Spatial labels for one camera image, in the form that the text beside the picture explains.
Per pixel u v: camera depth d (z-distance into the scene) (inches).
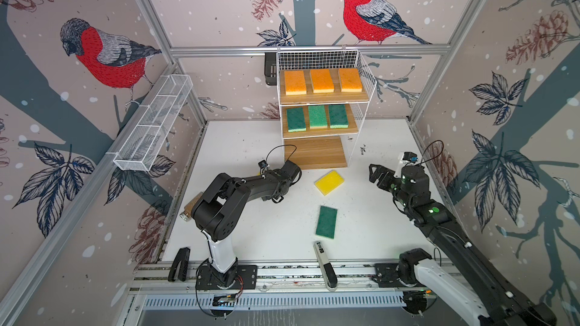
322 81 29.3
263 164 33.7
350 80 29.3
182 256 30.6
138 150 27.7
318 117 33.8
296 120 33.8
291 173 30.6
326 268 28.1
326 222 33.0
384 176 27.1
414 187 22.2
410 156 26.8
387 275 28.8
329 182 38.1
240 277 28.7
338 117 33.7
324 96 28.6
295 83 29.1
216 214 19.3
